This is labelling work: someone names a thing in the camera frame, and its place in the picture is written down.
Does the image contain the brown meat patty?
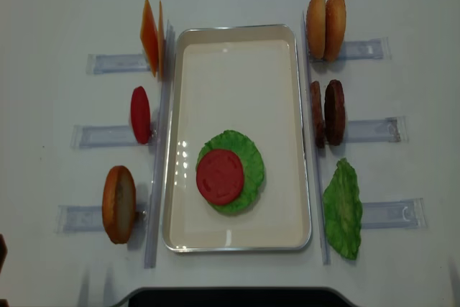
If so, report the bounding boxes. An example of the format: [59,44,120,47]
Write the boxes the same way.
[310,81,325,149]

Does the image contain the red tomato slice on tray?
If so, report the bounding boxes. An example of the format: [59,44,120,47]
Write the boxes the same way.
[195,149,244,206]

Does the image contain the green lettuce leaf on tray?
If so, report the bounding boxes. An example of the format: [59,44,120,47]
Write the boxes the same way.
[195,129,265,214]

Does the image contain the upright red tomato slice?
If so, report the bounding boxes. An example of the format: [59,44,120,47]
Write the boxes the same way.
[130,86,152,145]

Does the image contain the right dark meat patty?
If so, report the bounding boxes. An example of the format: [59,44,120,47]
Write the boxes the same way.
[324,80,346,146]

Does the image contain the right orange cheese slice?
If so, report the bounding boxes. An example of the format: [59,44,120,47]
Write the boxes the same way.
[157,1,165,80]

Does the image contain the orange cheese slice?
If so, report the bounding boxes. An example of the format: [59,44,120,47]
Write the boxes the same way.
[157,1,165,80]
[139,0,159,76]

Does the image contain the bread bun slice left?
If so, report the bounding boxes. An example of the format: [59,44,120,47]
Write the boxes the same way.
[101,165,136,244]

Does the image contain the left orange cheese slice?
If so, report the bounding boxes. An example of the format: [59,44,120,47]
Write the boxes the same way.
[139,0,159,76]

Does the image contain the upright green lettuce leaf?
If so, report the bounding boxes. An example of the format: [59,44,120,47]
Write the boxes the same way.
[323,158,363,260]

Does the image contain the clear pusher track cheese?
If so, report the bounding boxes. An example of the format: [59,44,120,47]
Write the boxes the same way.
[86,54,150,75]

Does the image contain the clear pusher track tomato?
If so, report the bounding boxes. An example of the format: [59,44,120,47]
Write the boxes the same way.
[70,125,138,149]

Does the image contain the clear pusher track patties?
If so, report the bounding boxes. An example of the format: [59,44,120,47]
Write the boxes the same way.
[344,116,408,143]

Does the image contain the clear pusher track lettuce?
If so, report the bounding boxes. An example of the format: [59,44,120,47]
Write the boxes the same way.
[362,198,427,229]

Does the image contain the cream metal tray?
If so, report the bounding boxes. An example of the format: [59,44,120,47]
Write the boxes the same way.
[162,24,312,252]

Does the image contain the left top bun slice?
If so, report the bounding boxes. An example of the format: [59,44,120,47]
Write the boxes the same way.
[306,0,326,59]

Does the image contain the right top bun slice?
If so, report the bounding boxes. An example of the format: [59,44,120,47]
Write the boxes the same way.
[323,0,346,62]

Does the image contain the black base bottom edge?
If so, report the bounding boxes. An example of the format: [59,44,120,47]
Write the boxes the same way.
[127,288,353,306]

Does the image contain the clear pusher track right buns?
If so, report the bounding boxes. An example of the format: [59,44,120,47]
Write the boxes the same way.
[339,37,392,60]

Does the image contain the clear pusher track left bun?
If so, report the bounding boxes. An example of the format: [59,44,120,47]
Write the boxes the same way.
[55,206,104,234]

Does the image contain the brown object left edge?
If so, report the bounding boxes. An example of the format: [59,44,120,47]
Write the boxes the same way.
[0,234,8,270]

